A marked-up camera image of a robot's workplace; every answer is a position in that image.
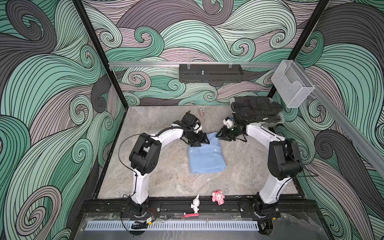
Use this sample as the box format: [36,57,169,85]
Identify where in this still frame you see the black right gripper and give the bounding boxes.
[214,125,243,141]

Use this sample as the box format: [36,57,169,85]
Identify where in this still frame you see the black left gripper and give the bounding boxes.
[184,129,210,147]

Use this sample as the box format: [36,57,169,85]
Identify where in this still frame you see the light blue long sleeve shirt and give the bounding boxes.
[188,133,227,174]

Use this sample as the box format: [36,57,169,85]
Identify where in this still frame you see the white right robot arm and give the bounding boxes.
[216,98,305,213]

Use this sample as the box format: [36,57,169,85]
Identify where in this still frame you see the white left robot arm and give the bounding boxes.
[124,111,210,217]

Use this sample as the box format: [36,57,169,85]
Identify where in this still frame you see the dark grey folded shirt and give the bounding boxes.
[232,95,284,121]

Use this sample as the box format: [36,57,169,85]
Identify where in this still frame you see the white plastic laundry basket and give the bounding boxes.
[229,96,286,127]

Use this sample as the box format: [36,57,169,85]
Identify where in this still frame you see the pink pig toy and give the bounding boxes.
[212,190,225,206]

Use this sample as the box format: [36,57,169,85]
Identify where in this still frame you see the white figurine toy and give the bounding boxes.
[191,194,200,214]

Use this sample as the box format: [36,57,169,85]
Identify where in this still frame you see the pink flat stick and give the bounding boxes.
[183,213,199,219]

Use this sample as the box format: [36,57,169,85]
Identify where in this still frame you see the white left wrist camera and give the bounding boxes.
[193,124,202,133]

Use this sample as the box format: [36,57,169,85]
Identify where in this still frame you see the black perforated wall tray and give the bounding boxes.
[179,65,244,87]

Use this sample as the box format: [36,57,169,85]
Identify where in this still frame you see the clear plastic wall bin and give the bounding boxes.
[271,60,315,109]

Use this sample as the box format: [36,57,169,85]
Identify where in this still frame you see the aluminium back rail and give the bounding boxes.
[108,61,280,69]

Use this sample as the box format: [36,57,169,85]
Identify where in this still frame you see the aluminium rail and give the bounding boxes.
[108,61,280,69]
[298,65,384,176]

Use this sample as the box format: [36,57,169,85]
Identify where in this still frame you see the aluminium right rail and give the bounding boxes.
[298,65,384,176]

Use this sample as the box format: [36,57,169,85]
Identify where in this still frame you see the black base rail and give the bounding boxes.
[81,195,319,220]

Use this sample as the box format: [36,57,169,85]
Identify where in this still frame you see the white slotted cable duct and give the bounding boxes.
[85,220,259,232]

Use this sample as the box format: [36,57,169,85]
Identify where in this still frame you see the black right corner post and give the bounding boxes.
[266,0,331,100]

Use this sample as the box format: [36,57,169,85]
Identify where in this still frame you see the black corner frame post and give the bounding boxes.
[72,0,129,111]

